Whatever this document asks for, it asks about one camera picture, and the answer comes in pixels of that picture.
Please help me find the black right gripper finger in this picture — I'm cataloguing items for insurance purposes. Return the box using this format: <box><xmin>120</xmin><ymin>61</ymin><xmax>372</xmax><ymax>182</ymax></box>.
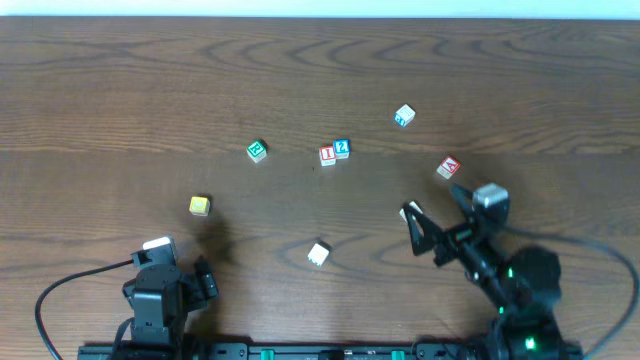
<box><xmin>450</xmin><ymin>184</ymin><xmax>474</xmax><ymax>218</ymax></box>
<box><xmin>402</xmin><ymin>203</ymin><xmax>444</xmax><ymax>256</ymax></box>

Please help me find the red letter A block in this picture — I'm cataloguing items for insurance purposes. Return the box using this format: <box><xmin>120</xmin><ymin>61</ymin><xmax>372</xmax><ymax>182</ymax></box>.
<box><xmin>436</xmin><ymin>156</ymin><xmax>461</xmax><ymax>179</ymax></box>

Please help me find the blue number 2 block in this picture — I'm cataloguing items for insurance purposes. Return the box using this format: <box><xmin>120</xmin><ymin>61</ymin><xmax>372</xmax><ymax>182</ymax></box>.
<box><xmin>333</xmin><ymin>138</ymin><xmax>351</xmax><ymax>159</ymax></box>

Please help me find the red letter I block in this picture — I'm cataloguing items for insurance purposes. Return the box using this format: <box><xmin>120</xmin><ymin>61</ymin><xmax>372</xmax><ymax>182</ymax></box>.
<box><xmin>319</xmin><ymin>146</ymin><xmax>337</xmax><ymax>167</ymax></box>

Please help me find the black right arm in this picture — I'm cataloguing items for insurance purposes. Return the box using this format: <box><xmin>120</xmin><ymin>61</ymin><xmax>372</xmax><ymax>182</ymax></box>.
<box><xmin>401</xmin><ymin>183</ymin><xmax>582</xmax><ymax>359</ymax></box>

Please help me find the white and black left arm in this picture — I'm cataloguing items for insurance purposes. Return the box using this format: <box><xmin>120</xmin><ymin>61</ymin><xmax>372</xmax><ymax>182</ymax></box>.
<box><xmin>110</xmin><ymin>245</ymin><xmax>218</xmax><ymax>359</ymax></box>

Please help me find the white block orange letter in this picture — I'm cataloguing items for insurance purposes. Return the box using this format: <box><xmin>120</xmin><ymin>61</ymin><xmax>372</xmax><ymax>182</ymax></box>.
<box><xmin>399</xmin><ymin>201</ymin><xmax>424</xmax><ymax>222</ymax></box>

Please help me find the yellow letter block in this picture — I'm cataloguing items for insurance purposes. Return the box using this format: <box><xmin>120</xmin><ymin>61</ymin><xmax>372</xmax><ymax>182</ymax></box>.
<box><xmin>189</xmin><ymin>196</ymin><xmax>210</xmax><ymax>216</ymax></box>

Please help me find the white block blue side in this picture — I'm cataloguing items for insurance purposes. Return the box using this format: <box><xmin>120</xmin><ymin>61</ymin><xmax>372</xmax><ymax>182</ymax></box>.
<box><xmin>394</xmin><ymin>104</ymin><xmax>416</xmax><ymax>127</ymax></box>

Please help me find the plain white wooden block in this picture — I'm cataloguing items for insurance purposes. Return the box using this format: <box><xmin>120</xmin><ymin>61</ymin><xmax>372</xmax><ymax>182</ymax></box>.
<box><xmin>307</xmin><ymin>242</ymin><xmax>331</xmax><ymax>267</ymax></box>

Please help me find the green letter R block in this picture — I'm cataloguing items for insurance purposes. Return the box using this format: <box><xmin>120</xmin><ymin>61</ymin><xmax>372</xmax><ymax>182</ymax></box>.
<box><xmin>246</xmin><ymin>139</ymin><xmax>268</xmax><ymax>163</ymax></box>

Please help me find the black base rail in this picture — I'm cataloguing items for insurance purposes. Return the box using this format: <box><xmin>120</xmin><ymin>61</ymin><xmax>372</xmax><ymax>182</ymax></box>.
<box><xmin>77</xmin><ymin>341</ymin><xmax>585</xmax><ymax>360</ymax></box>

